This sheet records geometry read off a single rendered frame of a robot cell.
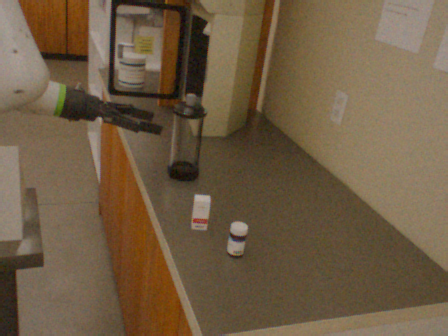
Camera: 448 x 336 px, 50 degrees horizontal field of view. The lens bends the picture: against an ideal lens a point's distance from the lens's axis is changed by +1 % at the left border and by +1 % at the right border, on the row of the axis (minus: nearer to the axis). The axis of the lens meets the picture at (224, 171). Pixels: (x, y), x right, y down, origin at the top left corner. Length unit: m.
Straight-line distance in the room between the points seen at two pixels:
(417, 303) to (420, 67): 0.66
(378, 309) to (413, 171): 0.50
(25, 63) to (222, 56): 0.86
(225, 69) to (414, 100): 0.71
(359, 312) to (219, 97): 1.04
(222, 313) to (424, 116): 0.81
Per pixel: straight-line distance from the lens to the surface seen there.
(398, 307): 1.19
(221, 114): 1.89
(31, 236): 1.23
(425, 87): 1.48
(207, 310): 1.03
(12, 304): 1.34
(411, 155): 1.50
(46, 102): 1.36
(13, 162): 1.13
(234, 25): 1.81
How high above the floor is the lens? 1.61
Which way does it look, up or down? 24 degrees down
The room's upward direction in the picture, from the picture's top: 9 degrees clockwise
